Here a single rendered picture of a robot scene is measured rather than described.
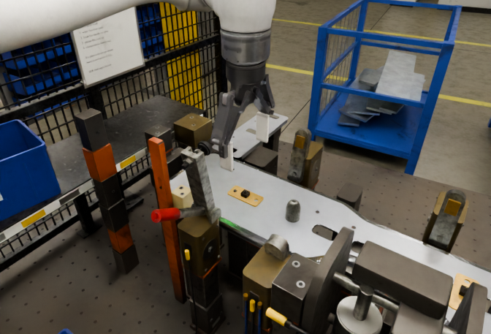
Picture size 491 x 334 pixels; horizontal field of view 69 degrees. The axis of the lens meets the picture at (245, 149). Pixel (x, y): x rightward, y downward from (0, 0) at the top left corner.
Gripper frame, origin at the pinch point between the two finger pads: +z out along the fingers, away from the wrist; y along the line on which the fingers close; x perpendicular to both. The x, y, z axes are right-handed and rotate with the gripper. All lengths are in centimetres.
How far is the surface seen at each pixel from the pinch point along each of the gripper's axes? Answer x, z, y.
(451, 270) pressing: 44.0, 13.1, -4.5
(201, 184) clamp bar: 1.6, -2.0, 16.5
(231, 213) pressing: 0.6, 13.2, 6.5
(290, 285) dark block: 24.1, 1.1, 23.9
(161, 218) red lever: 1.1, -0.9, 25.9
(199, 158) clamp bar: 1.8, -7.7, 16.6
